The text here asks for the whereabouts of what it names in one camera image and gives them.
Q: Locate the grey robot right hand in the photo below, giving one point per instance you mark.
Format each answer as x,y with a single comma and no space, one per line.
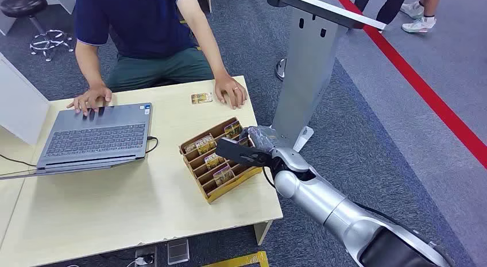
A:
266,138

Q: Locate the wooden card holder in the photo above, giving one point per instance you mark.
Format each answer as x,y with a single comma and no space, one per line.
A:
228,183

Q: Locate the black round stool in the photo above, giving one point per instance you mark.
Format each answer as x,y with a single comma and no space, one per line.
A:
26,4

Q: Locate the grey metal stand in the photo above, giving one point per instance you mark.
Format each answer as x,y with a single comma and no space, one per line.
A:
308,79

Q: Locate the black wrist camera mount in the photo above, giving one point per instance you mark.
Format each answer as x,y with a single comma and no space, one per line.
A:
237,152

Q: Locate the yellow floor tape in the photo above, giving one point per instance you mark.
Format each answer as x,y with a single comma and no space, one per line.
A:
243,260

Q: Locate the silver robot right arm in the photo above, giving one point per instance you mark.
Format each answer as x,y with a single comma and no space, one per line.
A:
342,212

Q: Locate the person's left forearm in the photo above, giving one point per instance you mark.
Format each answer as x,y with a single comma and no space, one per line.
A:
209,44

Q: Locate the grey laptop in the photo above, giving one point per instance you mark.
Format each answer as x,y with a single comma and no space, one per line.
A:
95,138

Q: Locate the floor power socket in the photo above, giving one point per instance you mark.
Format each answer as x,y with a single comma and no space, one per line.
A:
145,256

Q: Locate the white partition panel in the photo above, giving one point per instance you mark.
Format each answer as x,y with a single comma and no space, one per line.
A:
19,101

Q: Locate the person's right forearm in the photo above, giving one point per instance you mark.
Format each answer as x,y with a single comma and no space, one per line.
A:
90,65

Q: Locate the wooden desk leg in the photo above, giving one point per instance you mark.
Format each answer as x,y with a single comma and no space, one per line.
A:
262,231

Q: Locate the person's left hand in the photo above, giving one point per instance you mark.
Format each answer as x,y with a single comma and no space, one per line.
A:
230,91

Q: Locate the person's right hand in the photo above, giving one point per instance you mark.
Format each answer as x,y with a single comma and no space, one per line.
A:
93,98

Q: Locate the background person white sneakers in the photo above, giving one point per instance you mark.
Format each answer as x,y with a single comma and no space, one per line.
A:
418,25

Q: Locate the grey floor plate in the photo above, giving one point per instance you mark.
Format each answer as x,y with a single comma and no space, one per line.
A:
178,251

